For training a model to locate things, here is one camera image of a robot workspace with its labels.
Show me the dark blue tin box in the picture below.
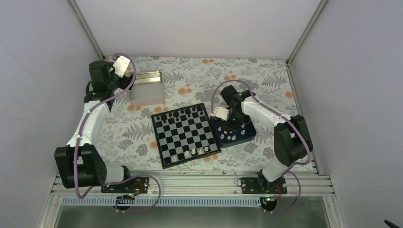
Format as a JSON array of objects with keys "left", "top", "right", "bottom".
[{"left": 210, "top": 116, "right": 257, "bottom": 148}]

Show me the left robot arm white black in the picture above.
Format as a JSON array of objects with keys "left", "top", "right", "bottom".
[{"left": 54, "top": 56, "right": 133, "bottom": 192}]

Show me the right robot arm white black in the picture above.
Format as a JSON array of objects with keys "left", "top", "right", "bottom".
[{"left": 213, "top": 85, "right": 313, "bottom": 193}]

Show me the black grey chess board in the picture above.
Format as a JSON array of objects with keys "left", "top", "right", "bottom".
[{"left": 151, "top": 103, "right": 221, "bottom": 169}]

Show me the silver metal tin tray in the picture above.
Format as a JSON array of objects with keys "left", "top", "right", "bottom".
[{"left": 129, "top": 71, "right": 165, "bottom": 106}]

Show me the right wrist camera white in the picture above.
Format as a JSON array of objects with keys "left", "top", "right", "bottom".
[{"left": 211, "top": 106, "right": 229, "bottom": 121}]

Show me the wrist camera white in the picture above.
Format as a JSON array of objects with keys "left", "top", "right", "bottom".
[
  {"left": 211, "top": 106, "right": 229, "bottom": 121},
  {"left": 112, "top": 56, "right": 130, "bottom": 78}
]

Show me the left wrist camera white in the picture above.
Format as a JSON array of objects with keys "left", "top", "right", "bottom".
[{"left": 112, "top": 56, "right": 130, "bottom": 78}]

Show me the aluminium corner post left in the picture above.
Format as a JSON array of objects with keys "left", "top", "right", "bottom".
[{"left": 67, "top": 0, "right": 105, "bottom": 60}]

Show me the aluminium corner post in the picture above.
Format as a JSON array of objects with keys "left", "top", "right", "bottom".
[
  {"left": 287, "top": 0, "right": 329, "bottom": 67},
  {"left": 67, "top": 0, "right": 105, "bottom": 60}
]

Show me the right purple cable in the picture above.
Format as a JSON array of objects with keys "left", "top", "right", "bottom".
[{"left": 210, "top": 79, "right": 312, "bottom": 214}]

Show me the purple cable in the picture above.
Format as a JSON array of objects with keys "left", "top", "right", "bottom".
[
  {"left": 72, "top": 53, "right": 162, "bottom": 214},
  {"left": 210, "top": 79, "right": 312, "bottom": 214}
]

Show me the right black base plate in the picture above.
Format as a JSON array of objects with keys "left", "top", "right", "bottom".
[{"left": 239, "top": 177, "right": 288, "bottom": 194}]

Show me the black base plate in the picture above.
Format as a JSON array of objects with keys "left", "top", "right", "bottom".
[
  {"left": 101, "top": 177, "right": 149, "bottom": 194},
  {"left": 239, "top": 177, "right": 288, "bottom": 194}
]

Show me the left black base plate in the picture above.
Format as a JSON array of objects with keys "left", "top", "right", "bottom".
[{"left": 101, "top": 177, "right": 149, "bottom": 194}]

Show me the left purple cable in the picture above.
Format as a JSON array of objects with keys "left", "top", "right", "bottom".
[{"left": 72, "top": 53, "right": 162, "bottom": 214}]

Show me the aluminium rail frame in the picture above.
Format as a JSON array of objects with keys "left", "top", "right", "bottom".
[{"left": 50, "top": 171, "right": 335, "bottom": 197}]

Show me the grey slotted cable duct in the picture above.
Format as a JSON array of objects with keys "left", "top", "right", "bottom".
[{"left": 61, "top": 196, "right": 261, "bottom": 208}]

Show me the aluminium corner post right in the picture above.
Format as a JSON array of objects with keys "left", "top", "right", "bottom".
[{"left": 287, "top": 0, "right": 329, "bottom": 67}]

